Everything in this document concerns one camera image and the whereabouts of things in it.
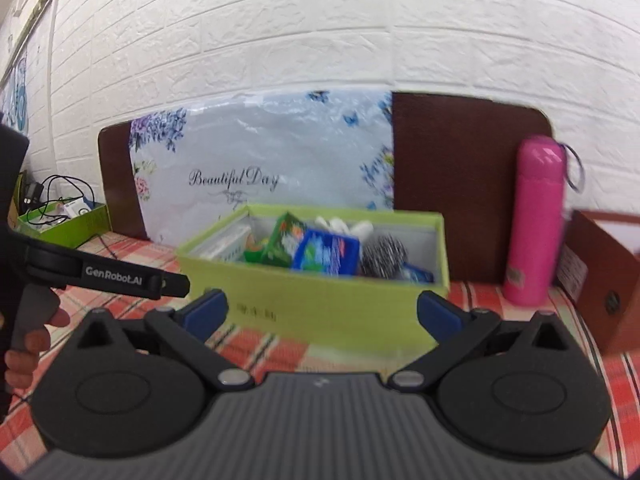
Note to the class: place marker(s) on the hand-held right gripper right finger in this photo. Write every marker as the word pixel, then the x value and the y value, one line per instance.
pixel 440 316

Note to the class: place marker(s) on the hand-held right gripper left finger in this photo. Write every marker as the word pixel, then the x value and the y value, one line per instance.
pixel 205 314

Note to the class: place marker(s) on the blue medicine box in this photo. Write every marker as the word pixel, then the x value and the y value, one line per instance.
pixel 417 273

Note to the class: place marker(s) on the steel wool scrubber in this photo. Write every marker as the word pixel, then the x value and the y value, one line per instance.
pixel 382 256

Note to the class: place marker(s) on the small glossy green box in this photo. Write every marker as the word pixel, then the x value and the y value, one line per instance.
pixel 280 240

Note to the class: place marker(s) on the large lime green box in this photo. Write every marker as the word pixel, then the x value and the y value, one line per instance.
pixel 325 310

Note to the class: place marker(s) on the blue cube box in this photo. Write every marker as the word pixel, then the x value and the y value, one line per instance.
pixel 325 255

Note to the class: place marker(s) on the white cotton glove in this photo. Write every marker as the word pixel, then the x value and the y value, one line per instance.
pixel 345 225

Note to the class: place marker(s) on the person's left hand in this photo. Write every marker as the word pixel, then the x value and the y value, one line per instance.
pixel 22 367

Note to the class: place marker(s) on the small lime green tray box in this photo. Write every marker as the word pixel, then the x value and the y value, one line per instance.
pixel 75 232

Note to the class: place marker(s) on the small white blue box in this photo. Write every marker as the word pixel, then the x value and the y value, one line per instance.
pixel 75 208

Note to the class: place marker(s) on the brown wooden headboard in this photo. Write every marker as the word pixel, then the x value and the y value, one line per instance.
pixel 450 185

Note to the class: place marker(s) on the pink thermos bottle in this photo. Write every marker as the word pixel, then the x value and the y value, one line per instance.
pixel 535 220

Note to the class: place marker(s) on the floral printed plastic bag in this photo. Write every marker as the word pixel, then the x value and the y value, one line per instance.
pixel 300 160

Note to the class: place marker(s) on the plaid bedsheet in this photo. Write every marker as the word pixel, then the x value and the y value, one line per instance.
pixel 615 375

